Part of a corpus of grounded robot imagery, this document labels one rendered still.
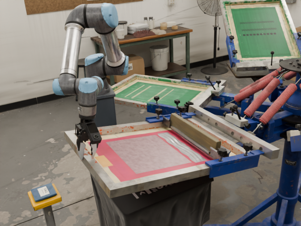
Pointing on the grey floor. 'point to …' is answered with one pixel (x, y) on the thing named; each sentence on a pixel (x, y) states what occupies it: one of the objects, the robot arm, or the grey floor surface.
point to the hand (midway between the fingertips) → (87, 157)
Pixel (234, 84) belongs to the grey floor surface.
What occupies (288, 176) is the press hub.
